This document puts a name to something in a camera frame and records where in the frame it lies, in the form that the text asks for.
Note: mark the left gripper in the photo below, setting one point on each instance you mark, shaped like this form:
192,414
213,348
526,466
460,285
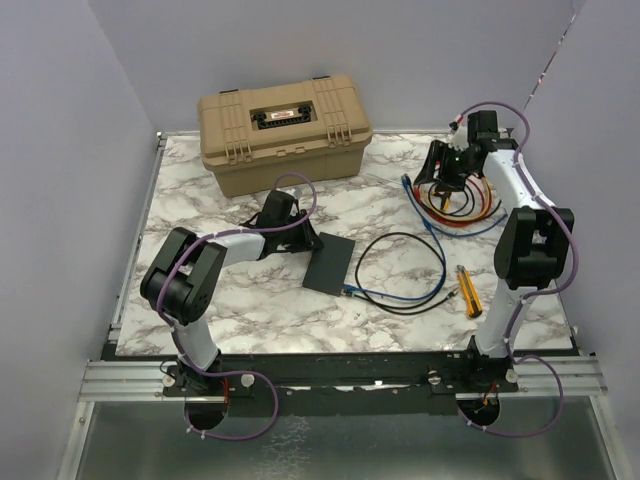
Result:
307,242

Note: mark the aluminium front rail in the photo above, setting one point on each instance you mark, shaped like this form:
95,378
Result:
578,376

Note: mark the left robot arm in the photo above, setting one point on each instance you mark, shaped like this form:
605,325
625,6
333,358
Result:
179,285

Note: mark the black mounting base plate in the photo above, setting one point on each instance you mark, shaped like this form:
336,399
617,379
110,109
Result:
331,385

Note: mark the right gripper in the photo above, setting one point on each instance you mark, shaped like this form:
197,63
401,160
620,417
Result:
435,153

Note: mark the dark grey network switch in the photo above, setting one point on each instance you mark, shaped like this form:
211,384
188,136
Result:
328,266

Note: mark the yellow utility knife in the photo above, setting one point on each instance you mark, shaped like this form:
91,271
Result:
473,305

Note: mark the tan plastic toolbox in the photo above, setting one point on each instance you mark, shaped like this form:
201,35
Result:
251,139

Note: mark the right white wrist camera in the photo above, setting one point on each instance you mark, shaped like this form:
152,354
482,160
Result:
459,135

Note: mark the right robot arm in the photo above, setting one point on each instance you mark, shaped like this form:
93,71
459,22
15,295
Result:
534,246

